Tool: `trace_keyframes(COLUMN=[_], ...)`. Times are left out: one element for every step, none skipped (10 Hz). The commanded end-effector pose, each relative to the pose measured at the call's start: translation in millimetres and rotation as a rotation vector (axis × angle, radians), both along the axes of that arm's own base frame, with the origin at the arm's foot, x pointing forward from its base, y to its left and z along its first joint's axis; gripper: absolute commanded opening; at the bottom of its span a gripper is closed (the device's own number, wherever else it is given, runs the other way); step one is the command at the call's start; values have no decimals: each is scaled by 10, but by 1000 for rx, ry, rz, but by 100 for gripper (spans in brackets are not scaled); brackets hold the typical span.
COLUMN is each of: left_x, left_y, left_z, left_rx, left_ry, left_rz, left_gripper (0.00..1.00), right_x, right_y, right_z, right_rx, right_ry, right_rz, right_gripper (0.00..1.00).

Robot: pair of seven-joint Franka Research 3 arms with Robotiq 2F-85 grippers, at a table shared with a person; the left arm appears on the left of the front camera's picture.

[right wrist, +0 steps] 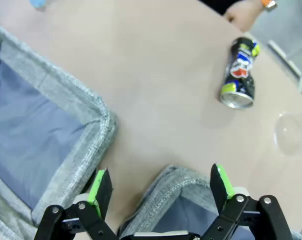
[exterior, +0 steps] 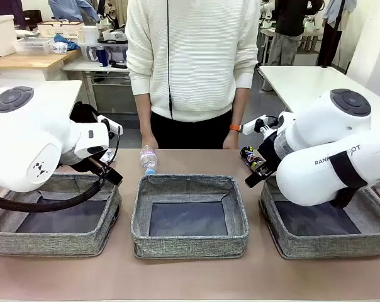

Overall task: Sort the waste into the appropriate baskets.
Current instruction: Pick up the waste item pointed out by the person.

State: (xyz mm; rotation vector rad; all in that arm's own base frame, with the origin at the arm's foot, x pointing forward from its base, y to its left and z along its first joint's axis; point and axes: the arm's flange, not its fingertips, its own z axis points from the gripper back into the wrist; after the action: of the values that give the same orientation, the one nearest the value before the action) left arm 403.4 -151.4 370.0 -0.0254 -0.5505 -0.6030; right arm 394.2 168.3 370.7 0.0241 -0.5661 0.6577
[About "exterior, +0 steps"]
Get person in white sweater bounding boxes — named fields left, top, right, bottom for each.
left=126, top=0, right=259, bottom=150

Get blue cloth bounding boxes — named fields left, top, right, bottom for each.
left=53, top=34, right=81, bottom=51

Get clear plastic water bottle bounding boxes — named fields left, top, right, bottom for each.
left=140, top=144, right=159, bottom=176

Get wooden table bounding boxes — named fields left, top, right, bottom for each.
left=0, top=48, right=82, bottom=81

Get person's left hand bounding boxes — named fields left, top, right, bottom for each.
left=222, top=130, right=241, bottom=150

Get black crushed soda can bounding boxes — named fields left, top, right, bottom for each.
left=239, top=146, right=265, bottom=172

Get white cylinder container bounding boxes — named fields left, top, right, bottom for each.
left=82, top=25, right=99, bottom=45

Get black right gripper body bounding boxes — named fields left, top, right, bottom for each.
left=258, top=131, right=282, bottom=168

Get blue bottle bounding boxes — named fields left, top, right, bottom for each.
left=95, top=45, right=109, bottom=67

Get person in black top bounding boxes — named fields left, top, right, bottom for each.
left=267, top=0, right=323, bottom=67

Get black cord on sweater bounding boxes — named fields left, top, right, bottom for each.
left=166, top=0, right=175, bottom=121

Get black backpack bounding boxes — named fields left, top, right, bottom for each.
left=69, top=101, right=100, bottom=124

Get grey fabric basket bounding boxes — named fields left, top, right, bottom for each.
left=130, top=174, right=250, bottom=259
left=0, top=172, right=121, bottom=257
left=259, top=179, right=380, bottom=259

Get person's right forearm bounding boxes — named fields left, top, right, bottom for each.
left=134, top=92, right=154, bottom=139

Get person's left forearm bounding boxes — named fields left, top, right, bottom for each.
left=231, top=87, right=251, bottom=127

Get white table with shelves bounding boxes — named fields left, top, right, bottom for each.
left=61, top=59, right=137, bottom=114

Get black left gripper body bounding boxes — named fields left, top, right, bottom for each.
left=60, top=155, right=99, bottom=174

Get person's right hand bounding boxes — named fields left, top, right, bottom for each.
left=141, top=133, right=160, bottom=150

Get white mesh basket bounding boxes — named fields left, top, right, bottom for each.
left=13, top=36, right=54, bottom=56

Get person in dark purple top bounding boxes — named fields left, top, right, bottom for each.
left=0, top=0, right=27, bottom=29

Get person in light blue shirt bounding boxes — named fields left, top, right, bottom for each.
left=317, top=0, right=357, bottom=67

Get beige crate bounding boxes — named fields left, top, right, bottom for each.
left=37, top=20, right=86, bottom=42

